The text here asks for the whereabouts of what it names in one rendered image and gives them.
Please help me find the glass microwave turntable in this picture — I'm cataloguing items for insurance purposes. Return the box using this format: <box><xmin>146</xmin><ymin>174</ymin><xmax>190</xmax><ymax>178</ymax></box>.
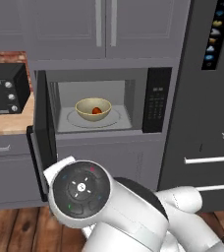
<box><xmin>66</xmin><ymin>105</ymin><xmax>123</xmax><ymax>129</ymax></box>

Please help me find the grey panel under microwave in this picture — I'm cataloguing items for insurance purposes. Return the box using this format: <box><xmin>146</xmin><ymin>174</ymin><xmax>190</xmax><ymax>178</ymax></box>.
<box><xmin>56</xmin><ymin>137</ymin><xmax>167</xmax><ymax>192</ymax></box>

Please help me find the beige bowl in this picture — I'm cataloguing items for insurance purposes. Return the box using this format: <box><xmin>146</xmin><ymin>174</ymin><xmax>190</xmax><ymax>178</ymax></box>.
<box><xmin>75</xmin><ymin>96</ymin><xmax>113</xmax><ymax>123</ymax></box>

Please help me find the black built-in microwave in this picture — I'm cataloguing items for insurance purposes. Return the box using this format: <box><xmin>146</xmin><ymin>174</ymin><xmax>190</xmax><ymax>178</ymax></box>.
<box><xmin>33</xmin><ymin>67</ymin><xmax>174</xmax><ymax>140</ymax></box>

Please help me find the black microwave door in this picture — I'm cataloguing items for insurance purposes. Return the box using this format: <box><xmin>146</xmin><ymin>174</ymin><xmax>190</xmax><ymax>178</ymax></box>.
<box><xmin>26</xmin><ymin>70</ymin><xmax>58</xmax><ymax>203</ymax></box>

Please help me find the grey base cupboard door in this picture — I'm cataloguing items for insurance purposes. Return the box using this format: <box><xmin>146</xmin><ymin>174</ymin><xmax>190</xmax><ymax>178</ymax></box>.
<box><xmin>0</xmin><ymin>157</ymin><xmax>43</xmax><ymax>209</ymax></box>

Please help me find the dark grey fridge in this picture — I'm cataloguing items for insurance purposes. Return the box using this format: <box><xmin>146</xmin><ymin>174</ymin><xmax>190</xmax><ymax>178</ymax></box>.
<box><xmin>157</xmin><ymin>0</ymin><xmax>224</xmax><ymax>214</ymax></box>

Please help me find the grey drawer front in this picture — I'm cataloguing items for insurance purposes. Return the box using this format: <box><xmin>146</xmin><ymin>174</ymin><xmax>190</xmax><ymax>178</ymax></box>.
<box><xmin>0</xmin><ymin>133</ymin><xmax>33</xmax><ymax>159</ymax></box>

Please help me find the black toaster oven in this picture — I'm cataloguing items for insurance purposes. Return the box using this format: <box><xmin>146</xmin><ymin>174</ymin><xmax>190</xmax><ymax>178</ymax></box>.
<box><xmin>0</xmin><ymin>62</ymin><xmax>31</xmax><ymax>115</ymax></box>

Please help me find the silver cupboard handle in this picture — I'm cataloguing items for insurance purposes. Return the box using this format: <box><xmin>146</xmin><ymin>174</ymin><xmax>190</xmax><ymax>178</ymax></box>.
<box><xmin>110</xmin><ymin>0</ymin><xmax>118</xmax><ymax>48</ymax></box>
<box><xmin>95</xmin><ymin>0</ymin><xmax>103</xmax><ymax>48</ymax></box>

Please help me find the silver fridge drawer handle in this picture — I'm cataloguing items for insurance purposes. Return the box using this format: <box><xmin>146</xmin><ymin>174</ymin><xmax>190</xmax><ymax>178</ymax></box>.
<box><xmin>196</xmin><ymin>183</ymin><xmax>224</xmax><ymax>193</ymax></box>
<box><xmin>184</xmin><ymin>155</ymin><xmax>224</xmax><ymax>165</ymax></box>

